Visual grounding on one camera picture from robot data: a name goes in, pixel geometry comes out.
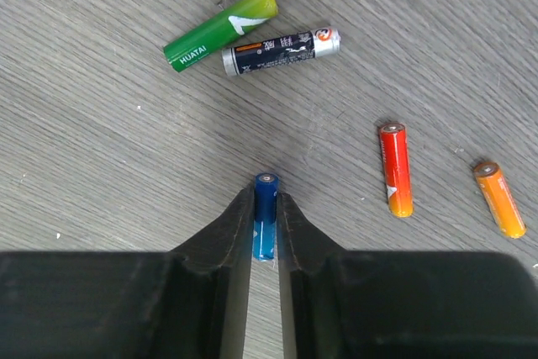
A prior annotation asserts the dark battery center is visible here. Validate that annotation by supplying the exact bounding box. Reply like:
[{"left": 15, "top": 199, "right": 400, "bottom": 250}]
[{"left": 222, "top": 26, "right": 341, "bottom": 77}]

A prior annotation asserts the green battery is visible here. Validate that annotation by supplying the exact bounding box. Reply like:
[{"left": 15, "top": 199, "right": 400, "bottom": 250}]
[{"left": 163, "top": 0, "right": 278, "bottom": 72}]

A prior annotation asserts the red battery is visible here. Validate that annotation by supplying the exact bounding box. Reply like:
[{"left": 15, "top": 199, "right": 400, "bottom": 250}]
[{"left": 379, "top": 123, "right": 414, "bottom": 218}]

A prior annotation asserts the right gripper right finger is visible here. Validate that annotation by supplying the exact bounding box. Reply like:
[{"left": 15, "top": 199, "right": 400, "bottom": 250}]
[{"left": 277, "top": 193, "right": 537, "bottom": 358}]

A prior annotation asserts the orange battery right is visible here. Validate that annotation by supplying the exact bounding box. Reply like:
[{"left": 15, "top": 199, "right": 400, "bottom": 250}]
[{"left": 473, "top": 161, "right": 526, "bottom": 239}]

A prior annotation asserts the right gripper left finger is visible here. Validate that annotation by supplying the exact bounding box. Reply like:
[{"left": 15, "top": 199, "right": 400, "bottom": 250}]
[{"left": 1, "top": 187, "right": 254, "bottom": 358}]

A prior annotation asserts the blue battery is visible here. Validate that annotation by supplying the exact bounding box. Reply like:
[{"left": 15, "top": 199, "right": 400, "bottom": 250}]
[{"left": 252, "top": 172, "right": 279, "bottom": 261}]

